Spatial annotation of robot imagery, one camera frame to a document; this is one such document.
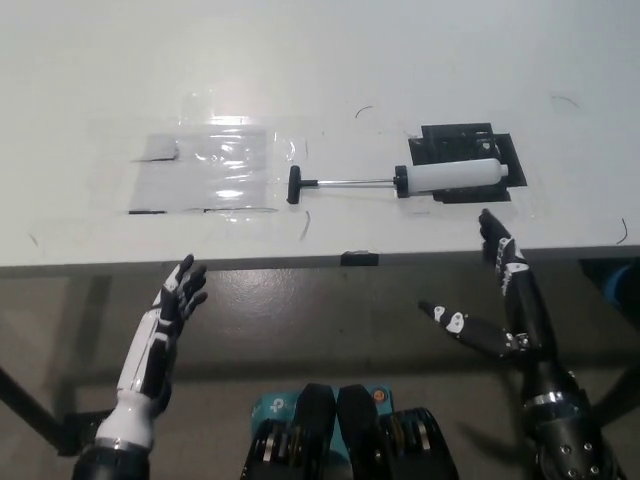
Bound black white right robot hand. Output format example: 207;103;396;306
418;208;577;401

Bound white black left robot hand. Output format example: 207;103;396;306
116;253;209;401

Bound small white air pump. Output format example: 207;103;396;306
286;158;510;205

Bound black teal robot body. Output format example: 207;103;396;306
239;381;461;480

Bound blue round object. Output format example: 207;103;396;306
601;263;640;312

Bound black floor plate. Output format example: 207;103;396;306
56;408;117;457

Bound black table leg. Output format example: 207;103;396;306
0;366;69;451
592;362;640;432

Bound grey sheet under tape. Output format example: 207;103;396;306
128;130;274;215

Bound black tape strip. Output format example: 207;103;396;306
339;249;381;267

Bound black square table patch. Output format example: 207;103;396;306
406;121;529;205

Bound clear plastic tape film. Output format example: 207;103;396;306
84;92;314;224

